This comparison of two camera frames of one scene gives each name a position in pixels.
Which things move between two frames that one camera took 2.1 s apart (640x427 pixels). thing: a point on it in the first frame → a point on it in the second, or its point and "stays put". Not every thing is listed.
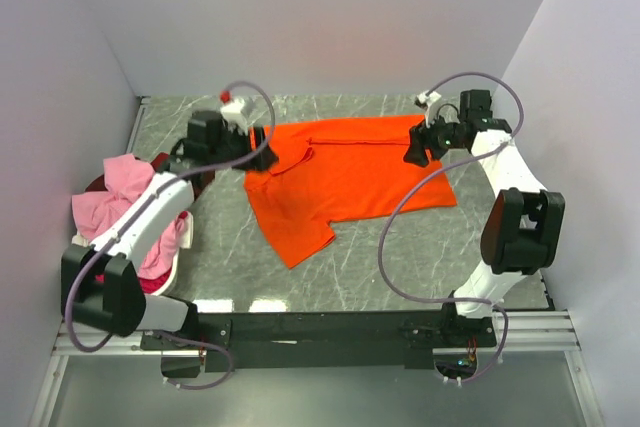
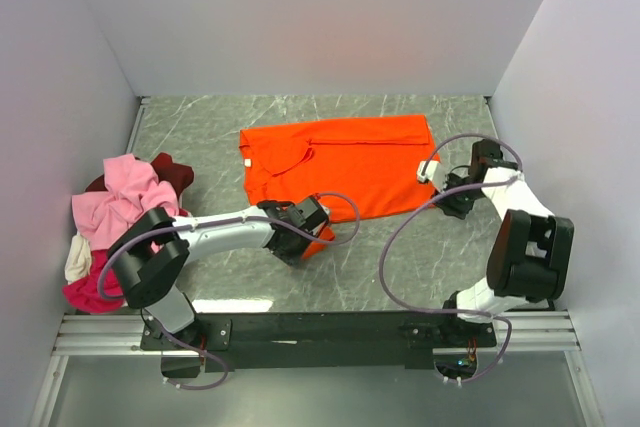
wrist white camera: (429, 98) → (434, 173)
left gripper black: (264, 161) → (292, 257)
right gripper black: (421, 139) → (449, 206)
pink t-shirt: (97, 211) stays put
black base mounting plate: (323, 340) stays put
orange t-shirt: (333, 172) stays put
